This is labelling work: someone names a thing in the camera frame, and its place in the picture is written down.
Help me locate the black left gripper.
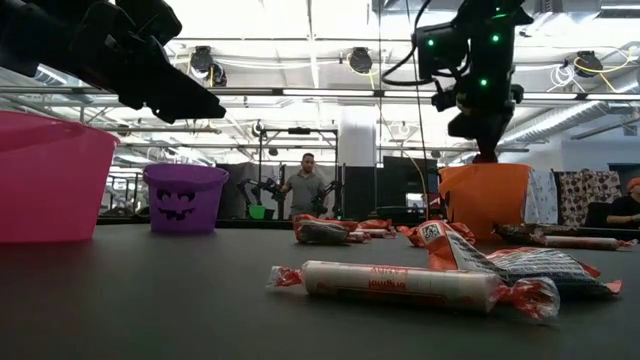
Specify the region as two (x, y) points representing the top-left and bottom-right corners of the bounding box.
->
(69, 0), (227, 125)

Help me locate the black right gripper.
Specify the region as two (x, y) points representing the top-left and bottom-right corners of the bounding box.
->
(432, 74), (525, 165)

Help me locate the red candy wrapper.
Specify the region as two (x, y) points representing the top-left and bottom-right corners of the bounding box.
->
(358, 218), (395, 231)
(416, 219), (624, 301)
(292, 213), (360, 234)
(397, 221), (477, 247)

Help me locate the brown chocolate bar wrapper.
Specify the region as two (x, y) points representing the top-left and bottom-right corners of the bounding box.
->
(493, 222), (576, 239)
(297, 221), (352, 247)

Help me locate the pink plastic halloween bucket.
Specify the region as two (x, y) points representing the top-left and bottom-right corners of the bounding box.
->
(0, 109), (121, 245)

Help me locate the orange plastic halloween bucket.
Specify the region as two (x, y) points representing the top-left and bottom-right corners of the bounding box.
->
(438, 162), (532, 241)

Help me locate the purple plastic halloween bucket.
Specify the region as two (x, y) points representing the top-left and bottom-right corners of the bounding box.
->
(143, 163), (230, 235)

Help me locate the white hanging cloth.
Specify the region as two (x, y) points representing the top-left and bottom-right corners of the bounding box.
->
(524, 168), (559, 226)

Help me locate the black partition panel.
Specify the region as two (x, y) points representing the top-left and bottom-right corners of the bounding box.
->
(343, 156), (442, 214)

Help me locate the patterned hanging cloth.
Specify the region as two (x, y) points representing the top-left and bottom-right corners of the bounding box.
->
(557, 169), (625, 227)

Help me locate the grey curtain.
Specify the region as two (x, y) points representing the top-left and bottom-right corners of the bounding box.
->
(215, 162), (281, 220)

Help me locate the black office chair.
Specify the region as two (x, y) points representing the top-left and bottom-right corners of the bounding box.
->
(583, 200), (612, 229)

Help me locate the white pillar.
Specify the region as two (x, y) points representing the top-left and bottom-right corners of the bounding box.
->
(339, 104), (377, 167)

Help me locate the person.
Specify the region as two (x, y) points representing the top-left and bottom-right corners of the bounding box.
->
(605, 175), (640, 230)
(279, 152), (329, 220)

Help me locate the black ceiling cable reel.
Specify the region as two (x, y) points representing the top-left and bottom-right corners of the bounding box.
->
(574, 49), (604, 79)
(348, 46), (374, 76)
(189, 44), (229, 88)

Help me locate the thin hanging cord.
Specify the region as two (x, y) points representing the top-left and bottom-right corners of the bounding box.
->
(377, 0), (385, 166)
(404, 0), (430, 166)

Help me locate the silver ventilation duct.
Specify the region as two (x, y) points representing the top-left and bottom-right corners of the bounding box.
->
(499, 97), (640, 147)

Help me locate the white coiled cable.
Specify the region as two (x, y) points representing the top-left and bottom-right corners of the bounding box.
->
(548, 63), (577, 93)

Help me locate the black metal frame rig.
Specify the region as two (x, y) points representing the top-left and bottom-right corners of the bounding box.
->
(257, 127), (342, 221)

